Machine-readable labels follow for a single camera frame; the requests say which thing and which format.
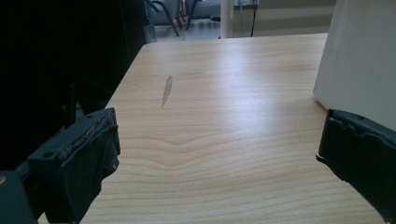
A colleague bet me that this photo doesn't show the white plastic storage box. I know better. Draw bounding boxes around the white plastic storage box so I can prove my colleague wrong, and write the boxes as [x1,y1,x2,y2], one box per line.
[312,0,396,133]

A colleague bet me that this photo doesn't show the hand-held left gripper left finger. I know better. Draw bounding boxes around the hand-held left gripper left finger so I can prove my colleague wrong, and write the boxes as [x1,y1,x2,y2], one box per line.
[26,106,121,224]

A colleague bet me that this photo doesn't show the black hanging cable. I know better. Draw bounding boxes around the black hanging cable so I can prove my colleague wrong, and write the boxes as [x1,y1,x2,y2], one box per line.
[249,0,259,38]

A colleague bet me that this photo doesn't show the dark cabinet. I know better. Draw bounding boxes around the dark cabinet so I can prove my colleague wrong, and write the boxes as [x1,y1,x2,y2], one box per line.
[119,0,157,78]

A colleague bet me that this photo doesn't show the black chair base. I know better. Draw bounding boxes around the black chair base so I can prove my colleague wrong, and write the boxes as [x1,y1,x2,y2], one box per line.
[145,0,201,38]

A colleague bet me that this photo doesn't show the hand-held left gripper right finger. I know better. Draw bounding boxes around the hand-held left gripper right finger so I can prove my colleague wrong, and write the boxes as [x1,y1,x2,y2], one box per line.
[315,108,396,224]

